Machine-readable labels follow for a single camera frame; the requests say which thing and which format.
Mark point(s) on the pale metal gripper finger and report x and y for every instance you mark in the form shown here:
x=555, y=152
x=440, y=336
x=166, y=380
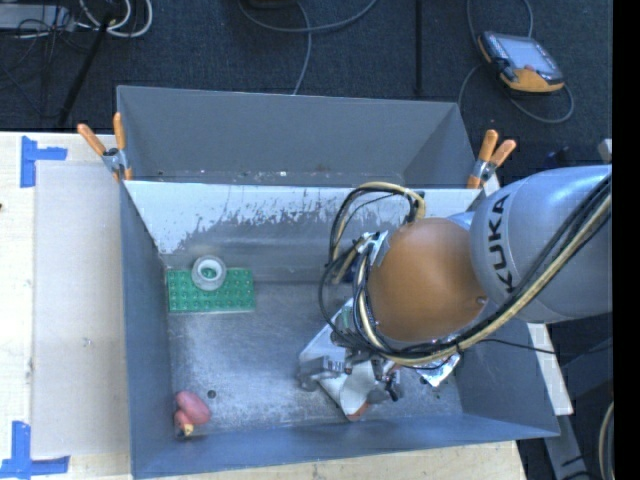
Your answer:
x=316, y=364
x=311, y=382

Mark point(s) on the white and orange packet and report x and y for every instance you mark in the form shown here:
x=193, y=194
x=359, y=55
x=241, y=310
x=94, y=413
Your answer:
x=352, y=393

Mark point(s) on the grey metal bin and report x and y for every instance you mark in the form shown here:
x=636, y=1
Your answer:
x=250, y=358

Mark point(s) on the dark green flat block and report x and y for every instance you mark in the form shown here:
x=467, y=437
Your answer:
x=220, y=300

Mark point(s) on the red and yellow toy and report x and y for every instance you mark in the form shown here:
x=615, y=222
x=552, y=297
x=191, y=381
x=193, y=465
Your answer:
x=192, y=408

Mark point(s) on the clear glass jar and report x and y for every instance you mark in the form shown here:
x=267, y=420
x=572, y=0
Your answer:
x=208, y=273

